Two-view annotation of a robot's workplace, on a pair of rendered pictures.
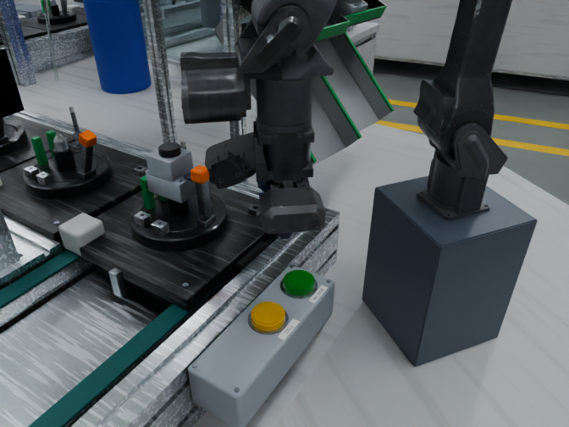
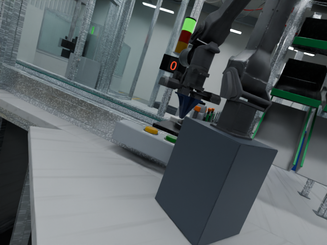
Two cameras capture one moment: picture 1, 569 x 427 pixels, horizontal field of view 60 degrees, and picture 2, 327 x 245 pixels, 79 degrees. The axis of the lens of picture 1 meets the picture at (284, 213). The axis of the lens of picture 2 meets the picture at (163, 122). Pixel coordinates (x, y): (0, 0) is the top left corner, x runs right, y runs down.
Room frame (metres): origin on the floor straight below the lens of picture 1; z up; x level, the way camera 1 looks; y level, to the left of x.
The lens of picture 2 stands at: (0.27, -0.56, 1.10)
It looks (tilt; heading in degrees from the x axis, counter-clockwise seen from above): 10 degrees down; 74
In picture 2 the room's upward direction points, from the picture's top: 19 degrees clockwise
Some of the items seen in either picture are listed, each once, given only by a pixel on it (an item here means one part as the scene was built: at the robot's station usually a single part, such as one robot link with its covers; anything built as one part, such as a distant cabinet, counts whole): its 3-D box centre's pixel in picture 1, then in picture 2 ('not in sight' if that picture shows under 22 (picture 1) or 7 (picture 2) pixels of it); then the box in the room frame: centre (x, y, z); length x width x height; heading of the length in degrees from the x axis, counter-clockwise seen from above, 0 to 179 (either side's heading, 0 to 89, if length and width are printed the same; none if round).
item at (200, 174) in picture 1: (198, 191); (195, 115); (0.58, 0.12, 1.04); 0.04 x 0.02 x 0.08; 57
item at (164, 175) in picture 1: (167, 167); (199, 110); (0.61, 0.16, 1.06); 0.08 x 0.04 x 0.07; 58
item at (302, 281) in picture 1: (299, 285); (171, 140); (0.47, -0.02, 0.96); 0.04 x 0.04 x 0.02
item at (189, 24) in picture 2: not in sight; (189, 26); (0.50, 0.36, 1.39); 0.05 x 0.05 x 0.05
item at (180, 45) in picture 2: not in sight; (181, 48); (0.50, 0.36, 1.29); 0.05 x 0.05 x 0.05
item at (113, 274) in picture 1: (118, 282); not in sight; (0.50, 0.22, 0.95); 0.01 x 0.01 x 0.04; 57
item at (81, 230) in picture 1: (83, 234); (174, 121); (0.57, 0.29, 0.97); 0.05 x 0.05 x 0.04; 57
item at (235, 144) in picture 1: (235, 158); (185, 79); (0.47, 0.05, 1.14); 0.07 x 0.07 x 0.06; 5
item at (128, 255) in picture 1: (181, 228); (190, 133); (0.60, 0.15, 0.96); 0.24 x 0.24 x 0.02; 57
